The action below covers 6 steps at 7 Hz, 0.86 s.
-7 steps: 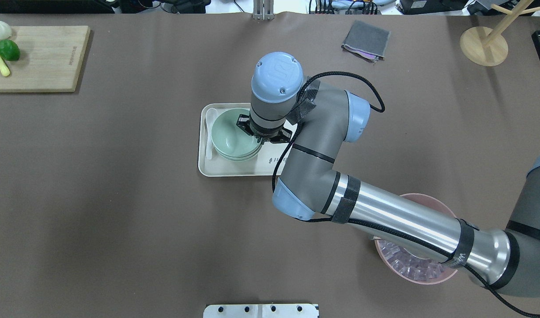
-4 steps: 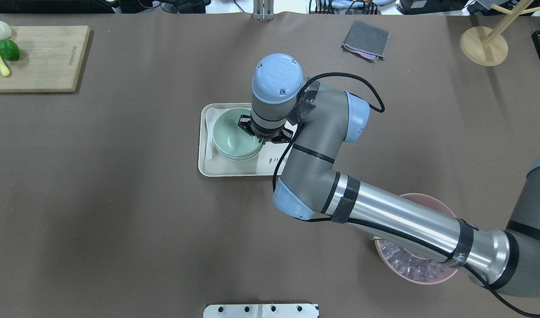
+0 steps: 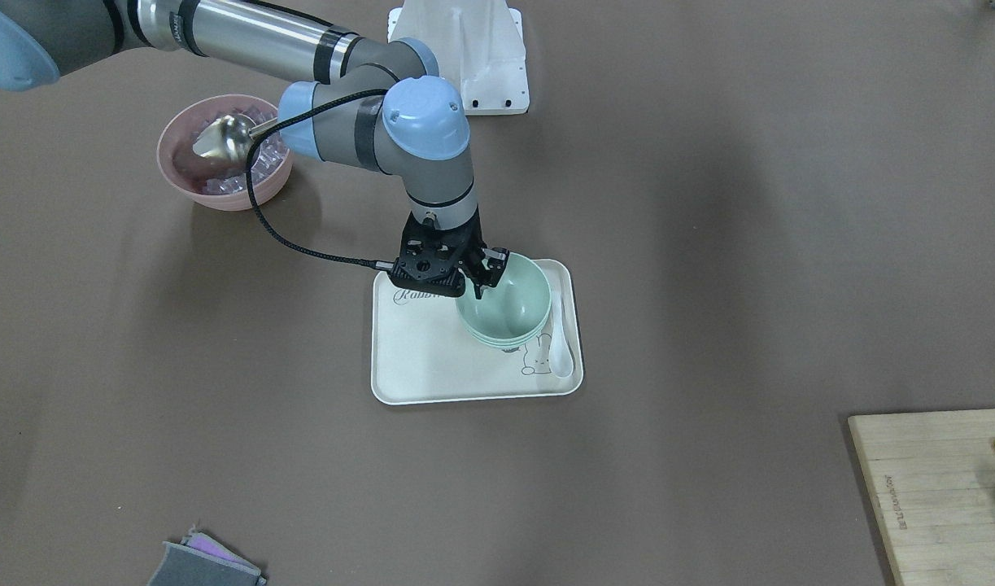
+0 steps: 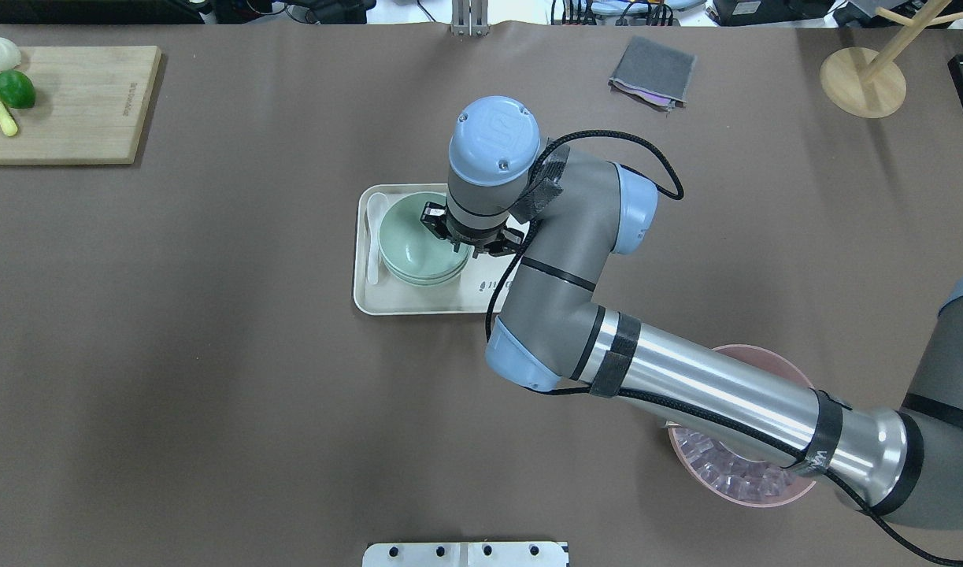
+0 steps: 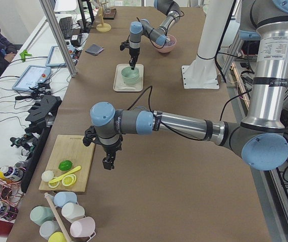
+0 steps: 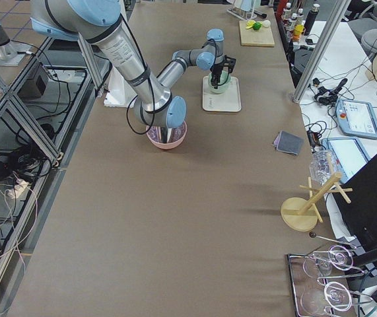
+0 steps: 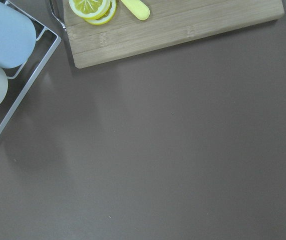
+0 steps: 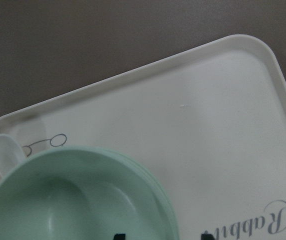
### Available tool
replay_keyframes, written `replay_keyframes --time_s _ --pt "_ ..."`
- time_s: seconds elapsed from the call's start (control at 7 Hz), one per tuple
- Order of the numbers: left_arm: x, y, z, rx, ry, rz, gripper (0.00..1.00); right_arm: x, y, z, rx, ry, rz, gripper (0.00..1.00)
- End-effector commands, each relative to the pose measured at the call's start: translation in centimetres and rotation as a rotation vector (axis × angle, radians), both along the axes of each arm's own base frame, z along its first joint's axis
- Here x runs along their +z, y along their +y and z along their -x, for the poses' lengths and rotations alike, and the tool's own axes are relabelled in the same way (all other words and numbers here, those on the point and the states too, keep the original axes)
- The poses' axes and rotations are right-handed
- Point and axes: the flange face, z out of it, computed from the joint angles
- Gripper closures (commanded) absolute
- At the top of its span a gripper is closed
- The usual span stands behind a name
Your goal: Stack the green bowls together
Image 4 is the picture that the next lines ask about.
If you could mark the green bowl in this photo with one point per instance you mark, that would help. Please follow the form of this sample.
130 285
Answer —
406 243
426 281

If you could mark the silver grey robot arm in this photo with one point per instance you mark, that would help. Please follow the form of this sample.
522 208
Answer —
562 206

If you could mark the green bowl on tray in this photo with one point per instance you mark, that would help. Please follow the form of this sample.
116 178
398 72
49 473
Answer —
426 281

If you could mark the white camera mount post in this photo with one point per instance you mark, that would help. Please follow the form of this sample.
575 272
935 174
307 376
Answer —
477 553

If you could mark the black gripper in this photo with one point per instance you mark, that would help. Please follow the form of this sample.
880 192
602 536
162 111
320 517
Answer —
435 222

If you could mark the grey folded cloth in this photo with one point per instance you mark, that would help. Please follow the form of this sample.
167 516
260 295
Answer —
654 73

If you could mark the wooden mug tree stand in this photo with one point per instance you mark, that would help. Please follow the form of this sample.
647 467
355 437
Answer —
867 83

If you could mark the aluminium frame post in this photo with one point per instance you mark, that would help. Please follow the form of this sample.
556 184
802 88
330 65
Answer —
469 18

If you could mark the bamboo cutting board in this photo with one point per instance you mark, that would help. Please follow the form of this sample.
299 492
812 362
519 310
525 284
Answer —
92 102

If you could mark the pink bowl with ice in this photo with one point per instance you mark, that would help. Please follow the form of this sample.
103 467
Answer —
728 474

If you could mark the cream serving tray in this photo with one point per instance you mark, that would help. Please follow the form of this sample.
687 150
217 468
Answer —
470 292

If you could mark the green lime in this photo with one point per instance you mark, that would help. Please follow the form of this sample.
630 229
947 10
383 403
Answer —
17 90

